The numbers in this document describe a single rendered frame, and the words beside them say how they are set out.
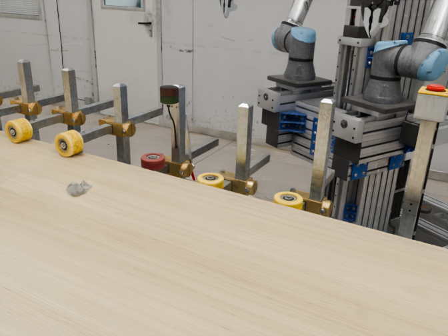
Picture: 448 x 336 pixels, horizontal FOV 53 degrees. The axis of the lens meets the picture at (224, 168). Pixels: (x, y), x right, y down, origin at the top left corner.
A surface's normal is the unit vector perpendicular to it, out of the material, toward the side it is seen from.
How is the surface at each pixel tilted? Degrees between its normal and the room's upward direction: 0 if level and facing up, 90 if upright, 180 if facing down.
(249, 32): 90
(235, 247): 0
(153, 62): 90
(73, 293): 0
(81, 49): 90
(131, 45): 90
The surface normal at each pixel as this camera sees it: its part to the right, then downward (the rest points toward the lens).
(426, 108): -0.49, 0.32
